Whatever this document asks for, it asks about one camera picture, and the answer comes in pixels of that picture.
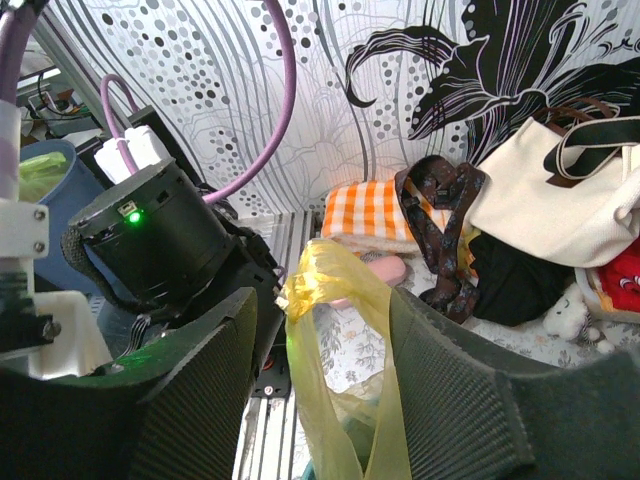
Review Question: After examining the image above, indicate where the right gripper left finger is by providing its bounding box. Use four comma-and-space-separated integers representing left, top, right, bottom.
50, 287, 257, 479

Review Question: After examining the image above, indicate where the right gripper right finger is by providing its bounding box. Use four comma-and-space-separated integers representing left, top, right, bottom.
389, 288, 553, 479

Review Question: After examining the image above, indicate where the yellow trash bag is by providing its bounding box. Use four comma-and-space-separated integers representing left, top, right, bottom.
278, 239, 411, 479

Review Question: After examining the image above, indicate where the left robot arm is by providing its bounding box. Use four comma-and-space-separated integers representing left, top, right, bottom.
60, 158, 282, 355

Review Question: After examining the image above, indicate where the cream canvas tote bag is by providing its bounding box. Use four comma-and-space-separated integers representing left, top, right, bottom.
466, 116, 639, 268

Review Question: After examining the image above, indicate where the black cloth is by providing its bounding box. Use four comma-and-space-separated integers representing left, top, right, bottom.
469, 233, 573, 327

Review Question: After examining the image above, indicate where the small white plush bunny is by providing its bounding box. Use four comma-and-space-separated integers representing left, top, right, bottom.
542, 283, 615, 354

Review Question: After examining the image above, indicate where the pink case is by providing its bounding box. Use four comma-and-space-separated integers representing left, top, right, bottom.
356, 252, 408, 287

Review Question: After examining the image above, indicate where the blue plastic bin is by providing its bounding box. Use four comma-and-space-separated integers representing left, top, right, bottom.
20, 139, 104, 295

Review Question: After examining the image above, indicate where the red cloth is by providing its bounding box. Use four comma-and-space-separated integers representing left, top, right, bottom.
598, 240, 639, 312

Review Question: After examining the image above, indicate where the orange checkered cloth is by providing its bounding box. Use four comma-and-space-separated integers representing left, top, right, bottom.
320, 179, 419, 254

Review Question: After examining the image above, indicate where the brown patterned handbag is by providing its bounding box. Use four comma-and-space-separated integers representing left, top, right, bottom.
394, 155, 485, 324

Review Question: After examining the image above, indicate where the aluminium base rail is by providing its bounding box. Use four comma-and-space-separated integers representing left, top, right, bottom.
232, 211, 317, 479

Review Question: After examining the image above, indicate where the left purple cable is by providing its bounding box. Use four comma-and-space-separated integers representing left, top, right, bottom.
99, 0, 299, 206

